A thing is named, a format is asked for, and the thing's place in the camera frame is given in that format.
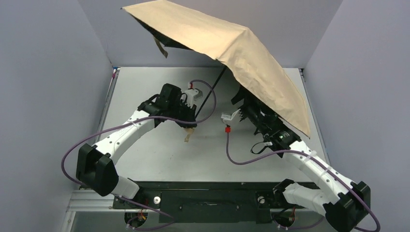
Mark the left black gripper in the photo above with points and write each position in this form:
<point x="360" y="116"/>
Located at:
<point x="186" y="118"/>

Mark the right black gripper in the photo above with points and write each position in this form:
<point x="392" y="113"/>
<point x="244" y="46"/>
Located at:
<point x="244" y="104"/>

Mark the beige umbrella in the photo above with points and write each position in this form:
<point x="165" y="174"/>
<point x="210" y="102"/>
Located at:
<point x="233" y="45"/>

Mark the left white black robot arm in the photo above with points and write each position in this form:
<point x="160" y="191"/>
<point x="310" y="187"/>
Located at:
<point x="96" y="163"/>

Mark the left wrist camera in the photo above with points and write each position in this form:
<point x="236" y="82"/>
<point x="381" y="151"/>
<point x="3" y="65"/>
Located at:
<point x="192" y="95"/>

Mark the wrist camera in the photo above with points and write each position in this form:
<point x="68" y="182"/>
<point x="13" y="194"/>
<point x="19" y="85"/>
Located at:
<point x="192" y="95"/>
<point x="232" y="118"/>

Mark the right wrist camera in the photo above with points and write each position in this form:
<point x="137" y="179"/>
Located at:
<point x="232" y="118"/>

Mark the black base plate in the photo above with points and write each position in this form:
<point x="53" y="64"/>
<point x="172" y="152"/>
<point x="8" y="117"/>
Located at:
<point x="259" y="216"/>

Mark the aluminium frame rail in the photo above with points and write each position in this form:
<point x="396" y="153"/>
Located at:
<point x="128" y="201"/>

